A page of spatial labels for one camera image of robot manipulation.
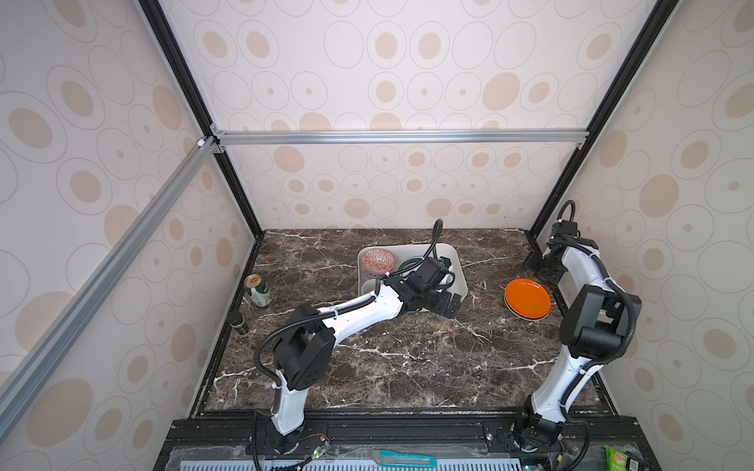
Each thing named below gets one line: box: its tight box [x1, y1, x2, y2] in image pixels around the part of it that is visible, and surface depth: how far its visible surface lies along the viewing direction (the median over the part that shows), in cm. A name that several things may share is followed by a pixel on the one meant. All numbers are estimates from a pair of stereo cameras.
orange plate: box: [503, 277, 552, 321], surface depth 99 cm
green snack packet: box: [602, 445, 643, 471], surface depth 71 cm
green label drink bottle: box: [243, 272, 274, 309], surface depth 94 cm
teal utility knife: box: [372, 449, 437, 469], surface depth 72 cm
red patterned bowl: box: [361, 248, 396, 277], surface depth 106 cm
